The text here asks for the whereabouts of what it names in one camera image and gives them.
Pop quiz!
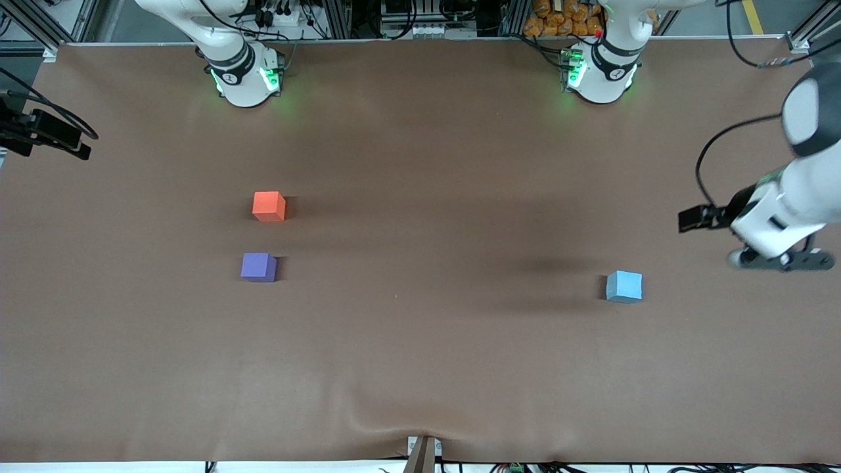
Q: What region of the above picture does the light blue foam block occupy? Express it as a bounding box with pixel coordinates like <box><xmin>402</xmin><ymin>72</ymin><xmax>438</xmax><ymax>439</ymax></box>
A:
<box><xmin>606</xmin><ymin>270</ymin><xmax>643</xmax><ymax>304</ymax></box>

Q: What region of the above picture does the orange foam block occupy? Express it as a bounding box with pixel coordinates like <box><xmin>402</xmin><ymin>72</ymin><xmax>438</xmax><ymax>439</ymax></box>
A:
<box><xmin>252</xmin><ymin>191</ymin><xmax>287</xmax><ymax>223</ymax></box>

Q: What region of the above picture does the purple foam block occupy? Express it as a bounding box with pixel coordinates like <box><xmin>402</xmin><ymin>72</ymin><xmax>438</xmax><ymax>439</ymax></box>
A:
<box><xmin>240</xmin><ymin>252</ymin><xmax>278</xmax><ymax>283</ymax></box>

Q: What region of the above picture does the pile of orange bags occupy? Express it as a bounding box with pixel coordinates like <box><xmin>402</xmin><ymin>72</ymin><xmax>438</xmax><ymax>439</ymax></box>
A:
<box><xmin>524</xmin><ymin>0</ymin><xmax>605</xmax><ymax>38</ymax></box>

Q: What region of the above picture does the white power strip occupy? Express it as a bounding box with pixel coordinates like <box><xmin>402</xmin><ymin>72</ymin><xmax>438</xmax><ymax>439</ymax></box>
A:
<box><xmin>253</xmin><ymin>5</ymin><xmax>298</xmax><ymax>28</ymax></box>

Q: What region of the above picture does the brown table mat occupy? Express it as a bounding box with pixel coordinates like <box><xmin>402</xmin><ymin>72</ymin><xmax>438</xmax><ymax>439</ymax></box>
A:
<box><xmin>0</xmin><ymin>38</ymin><xmax>841</xmax><ymax>464</ymax></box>

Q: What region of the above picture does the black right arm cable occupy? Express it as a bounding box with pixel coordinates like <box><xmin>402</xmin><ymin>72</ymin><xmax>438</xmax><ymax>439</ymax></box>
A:
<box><xmin>0</xmin><ymin>68</ymin><xmax>100</xmax><ymax>141</ymax></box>

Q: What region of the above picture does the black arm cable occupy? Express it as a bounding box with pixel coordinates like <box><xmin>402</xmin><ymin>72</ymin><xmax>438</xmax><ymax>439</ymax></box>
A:
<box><xmin>695</xmin><ymin>0</ymin><xmax>815</xmax><ymax>211</ymax></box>
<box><xmin>0</xmin><ymin>68</ymin><xmax>100</xmax><ymax>141</ymax></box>

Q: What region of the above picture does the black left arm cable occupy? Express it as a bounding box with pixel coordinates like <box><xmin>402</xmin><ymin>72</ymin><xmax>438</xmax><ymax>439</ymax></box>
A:
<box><xmin>695</xmin><ymin>0</ymin><xmax>815</xmax><ymax>211</ymax></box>

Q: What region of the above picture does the aluminium frame profile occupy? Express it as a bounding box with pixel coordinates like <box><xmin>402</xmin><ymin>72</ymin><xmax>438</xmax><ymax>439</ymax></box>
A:
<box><xmin>10</xmin><ymin>0</ymin><xmax>99</xmax><ymax>55</ymax></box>
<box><xmin>787</xmin><ymin>0</ymin><xmax>841</xmax><ymax>55</ymax></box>

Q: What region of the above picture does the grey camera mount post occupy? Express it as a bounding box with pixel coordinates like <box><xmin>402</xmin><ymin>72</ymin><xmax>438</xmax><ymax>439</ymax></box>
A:
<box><xmin>404</xmin><ymin>435</ymin><xmax>442</xmax><ymax>473</ymax></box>

